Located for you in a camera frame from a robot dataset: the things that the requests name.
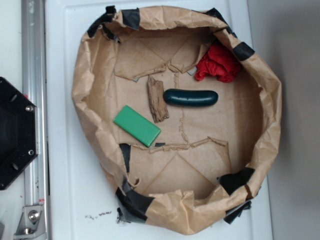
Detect brown wood piece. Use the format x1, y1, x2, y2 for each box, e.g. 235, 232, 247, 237
147, 75, 170, 123

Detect aluminium extrusion rail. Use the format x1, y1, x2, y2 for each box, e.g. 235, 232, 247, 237
21, 0, 52, 240

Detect brown paper bag bin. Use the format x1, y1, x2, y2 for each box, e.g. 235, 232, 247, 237
72, 6, 282, 235

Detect crumpled red cloth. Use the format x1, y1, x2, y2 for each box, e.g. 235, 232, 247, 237
195, 41, 242, 83

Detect metal corner bracket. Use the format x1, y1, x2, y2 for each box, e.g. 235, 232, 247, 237
13, 205, 47, 240

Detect green rectangular block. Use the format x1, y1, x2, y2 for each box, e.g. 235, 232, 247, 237
113, 105, 161, 147

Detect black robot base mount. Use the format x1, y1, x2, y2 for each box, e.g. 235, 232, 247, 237
0, 77, 38, 191

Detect dark green plastic pickle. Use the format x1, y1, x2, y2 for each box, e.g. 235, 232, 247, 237
163, 88, 219, 107

